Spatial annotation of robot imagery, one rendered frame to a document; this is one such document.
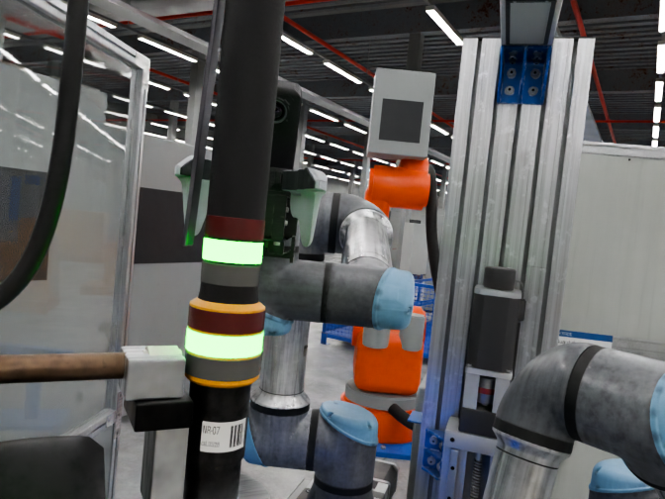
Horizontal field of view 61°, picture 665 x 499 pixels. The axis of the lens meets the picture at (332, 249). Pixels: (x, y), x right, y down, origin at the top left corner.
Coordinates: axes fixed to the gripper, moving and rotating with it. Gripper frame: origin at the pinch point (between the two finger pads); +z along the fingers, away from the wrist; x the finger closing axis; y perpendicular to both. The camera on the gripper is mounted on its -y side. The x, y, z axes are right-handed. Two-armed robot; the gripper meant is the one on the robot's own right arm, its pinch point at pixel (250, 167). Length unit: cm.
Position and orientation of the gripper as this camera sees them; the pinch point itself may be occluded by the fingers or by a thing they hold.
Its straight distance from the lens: 40.8
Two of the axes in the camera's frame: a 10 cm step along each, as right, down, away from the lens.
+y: -1.0, 9.9, 0.5
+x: -9.9, -1.0, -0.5
